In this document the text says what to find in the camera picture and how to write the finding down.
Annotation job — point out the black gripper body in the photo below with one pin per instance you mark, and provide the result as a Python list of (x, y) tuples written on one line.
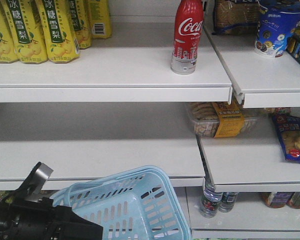
[(21, 219)]

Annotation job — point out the light blue plastic basket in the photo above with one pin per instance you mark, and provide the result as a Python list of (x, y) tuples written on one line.
[(138, 204)]

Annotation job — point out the red aluminium coca-cola bottle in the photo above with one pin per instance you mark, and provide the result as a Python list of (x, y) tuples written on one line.
[(188, 26)]

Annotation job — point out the yellow pear tea bottle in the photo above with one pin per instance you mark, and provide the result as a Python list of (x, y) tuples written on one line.
[(7, 48), (26, 28), (60, 38)]

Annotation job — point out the small water bottle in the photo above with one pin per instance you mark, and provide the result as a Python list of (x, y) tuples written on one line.
[(210, 201)]

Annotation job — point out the clear cookie tray yellow label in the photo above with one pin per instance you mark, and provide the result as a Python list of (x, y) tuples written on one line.
[(222, 120)]

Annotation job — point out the blue snack bag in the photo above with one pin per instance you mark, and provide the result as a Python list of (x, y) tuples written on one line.
[(287, 128)]

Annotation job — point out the blue cookie cup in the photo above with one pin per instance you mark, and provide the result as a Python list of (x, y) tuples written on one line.
[(277, 22)]

